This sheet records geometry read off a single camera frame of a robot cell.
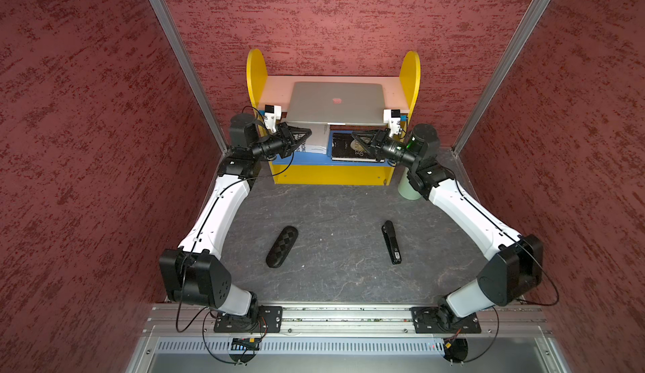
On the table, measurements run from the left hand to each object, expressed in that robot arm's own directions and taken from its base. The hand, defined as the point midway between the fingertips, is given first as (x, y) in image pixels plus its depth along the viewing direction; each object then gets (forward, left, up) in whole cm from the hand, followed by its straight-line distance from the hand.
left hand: (310, 136), depth 69 cm
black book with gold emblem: (+19, -11, -23) cm, 32 cm away
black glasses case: (-18, +11, -36) cm, 42 cm away
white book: (+17, +2, -23) cm, 29 cm away
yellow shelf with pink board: (+32, -6, -25) cm, 42 cm away
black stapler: (-16, -28, -37) cm, 49 cm away
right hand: (-1, -11, 0) cm, 11 cm away
